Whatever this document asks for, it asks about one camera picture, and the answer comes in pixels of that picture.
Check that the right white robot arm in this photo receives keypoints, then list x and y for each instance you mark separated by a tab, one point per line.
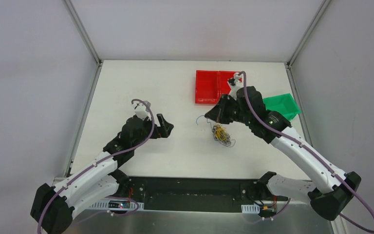
329	189

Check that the red bin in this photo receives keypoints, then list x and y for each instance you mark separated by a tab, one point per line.
207	87
224	84

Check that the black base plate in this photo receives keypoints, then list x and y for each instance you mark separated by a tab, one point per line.
193	194

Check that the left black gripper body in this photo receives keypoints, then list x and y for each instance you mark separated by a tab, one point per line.
156	129

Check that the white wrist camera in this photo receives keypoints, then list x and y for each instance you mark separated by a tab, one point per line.
141	110
235	84

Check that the right red bin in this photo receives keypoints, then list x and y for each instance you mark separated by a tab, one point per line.
224	84

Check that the left red bin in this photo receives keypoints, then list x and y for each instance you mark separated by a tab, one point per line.
207	87

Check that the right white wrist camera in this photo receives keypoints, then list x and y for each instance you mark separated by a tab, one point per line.
235	84

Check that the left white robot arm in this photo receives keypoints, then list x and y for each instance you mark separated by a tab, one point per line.
55	207

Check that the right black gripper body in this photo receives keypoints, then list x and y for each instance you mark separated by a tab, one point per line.
223	107

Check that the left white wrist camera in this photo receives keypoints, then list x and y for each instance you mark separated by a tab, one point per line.
141	110

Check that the green plastic bin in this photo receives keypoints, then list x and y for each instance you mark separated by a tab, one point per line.
283	104

